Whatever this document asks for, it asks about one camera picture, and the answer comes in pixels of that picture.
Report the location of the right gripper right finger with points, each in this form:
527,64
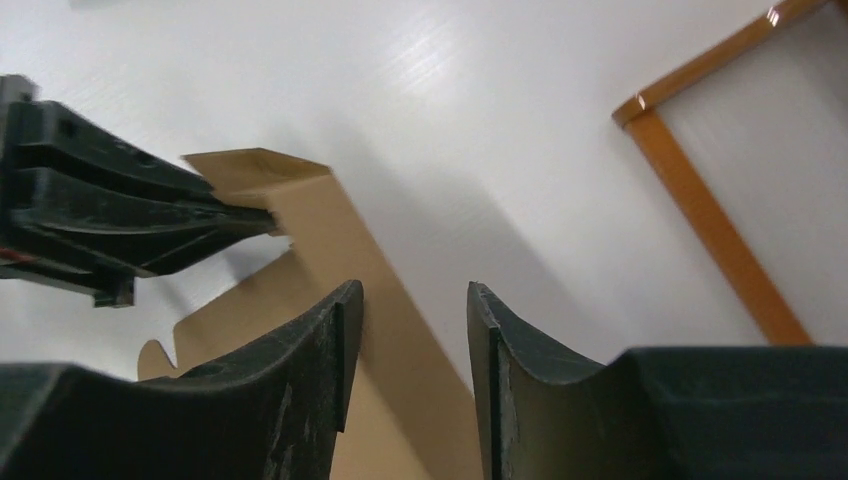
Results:
545,411

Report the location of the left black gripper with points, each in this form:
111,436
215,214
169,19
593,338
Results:
91,246

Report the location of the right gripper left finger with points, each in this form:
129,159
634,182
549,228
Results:
271,409

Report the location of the brown cardboard box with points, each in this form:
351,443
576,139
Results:
411,416

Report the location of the orange wooden shelf rack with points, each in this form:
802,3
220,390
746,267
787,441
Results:
749,138

